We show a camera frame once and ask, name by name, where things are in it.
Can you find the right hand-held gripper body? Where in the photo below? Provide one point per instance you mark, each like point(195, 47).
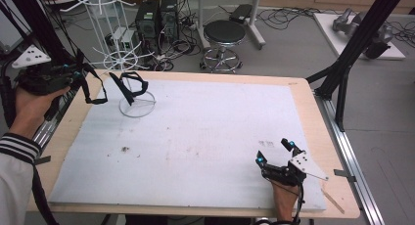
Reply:
point(301, 164)

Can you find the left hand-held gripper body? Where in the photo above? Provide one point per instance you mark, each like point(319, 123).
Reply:
point(36, 78)

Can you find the person's left hand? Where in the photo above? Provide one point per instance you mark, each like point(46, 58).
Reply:
point(31, 111)

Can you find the person's right hand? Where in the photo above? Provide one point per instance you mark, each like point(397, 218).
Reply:
point(286, 201)

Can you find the wooden table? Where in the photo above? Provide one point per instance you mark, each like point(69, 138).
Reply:
point(313, 120)

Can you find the metal table clamp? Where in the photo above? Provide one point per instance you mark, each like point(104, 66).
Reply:
point(44, 160)
point(344, 175)

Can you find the wooden stick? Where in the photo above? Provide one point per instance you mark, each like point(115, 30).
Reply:
point(332, 201)

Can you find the white foam mat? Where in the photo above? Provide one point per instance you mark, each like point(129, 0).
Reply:
point(212, 137)

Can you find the white box device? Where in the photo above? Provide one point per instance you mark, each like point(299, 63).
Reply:
point(125, 38)

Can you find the large black computer tower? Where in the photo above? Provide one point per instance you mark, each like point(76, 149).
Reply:
point(147, 26)

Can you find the small black computer tower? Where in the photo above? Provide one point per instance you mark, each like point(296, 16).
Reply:
point(169, 18)

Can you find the white floor platform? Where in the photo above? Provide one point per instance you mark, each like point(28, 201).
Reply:
point(329, 32)

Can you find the black round stool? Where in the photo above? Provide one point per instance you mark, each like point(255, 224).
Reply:
point(224, 32)

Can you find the grey robot part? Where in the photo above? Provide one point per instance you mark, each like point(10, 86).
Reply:
point(345, 24)

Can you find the black flat box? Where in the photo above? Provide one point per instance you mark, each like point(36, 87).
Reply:
point(240, 13)

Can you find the aluminium rail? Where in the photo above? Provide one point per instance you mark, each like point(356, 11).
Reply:
point(355, 169)
point(49, 127)

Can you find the black frame strut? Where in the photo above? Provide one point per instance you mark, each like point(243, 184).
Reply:
point(359, 42)

